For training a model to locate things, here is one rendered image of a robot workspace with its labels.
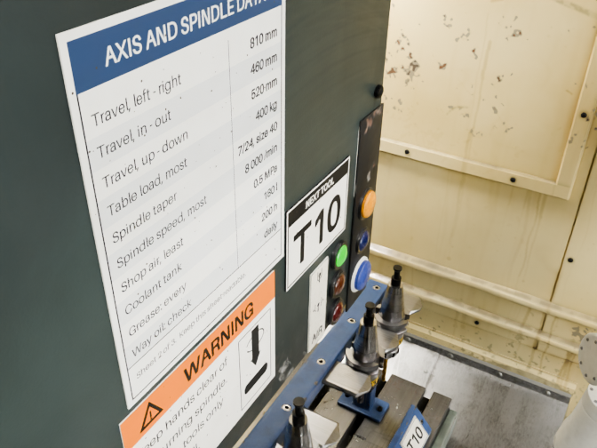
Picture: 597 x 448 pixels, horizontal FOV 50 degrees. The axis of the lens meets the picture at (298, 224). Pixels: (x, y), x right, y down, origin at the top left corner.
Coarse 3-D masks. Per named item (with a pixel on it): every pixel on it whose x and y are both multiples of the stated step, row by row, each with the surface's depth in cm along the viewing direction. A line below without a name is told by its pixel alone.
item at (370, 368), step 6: (348, 348) 105; (378, 348) 106; (348, 354) 104; (384, 354) 105; (348, 360) 104; (354, 360) 103; (378, 360) 105; (354, 366) 103; (360, 366) 102; (366, 366) 102; (372, 366) 102; (378, 366) 106; (366, 372) 103; (372, 372) 104
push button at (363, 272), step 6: (366, 264) 61; (360, 270) 61; (366, 270) 61; (360, 276) 61; (366, 276) 62; (354, 282) 61; (360, 282) 61; (366, 282) 62; (354, 288) 61; (360, 288) 61
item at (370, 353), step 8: (360, 328) 101; (368, 328) 100; (376, 328) 101; (360, 336) 101; (368, 336) 101; (376, 336) 102; (360, 344) 102; (368, 344) 101; (376, 344) 102; (352, 352) 104; (360, 352) 102; (368, 352) 102; (376, 352) 103; (360, 360) 103; (368, 360) 103
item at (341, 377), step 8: (336, 368) 103; (344, 368) 103; (352, 368) 103; (328, 376) 102; (336, 376) 102; (344, 376) 102; (352, 376) 102; (360, 376) 102; (368, 376) 102; (328, 384) 101; (336, 384) 100; (344, 384) 100; (352, 384) 100; (360, 384) 100; (368, 384) 101; (344, 392) 100; (352, 392) 99; (360, 392) 99; (368, 392) 100
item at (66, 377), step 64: (0, 0) 21; (64, 0) 23; (128, 0) 26; (320, 0) 40; (384, 0) 48; (0, 64) 22; (320, 64) 42; (384, 64) 52; (0, 128) 22; (64, 128) 25; (320, 128) 45; (0, 192) 23; (64, 192) 26; (0, 256) 24; (64, 256) 27; (320, 256) 52; (0, 320) 25; (64, 320) 28; (0, 384) 26; (64, 384) 29
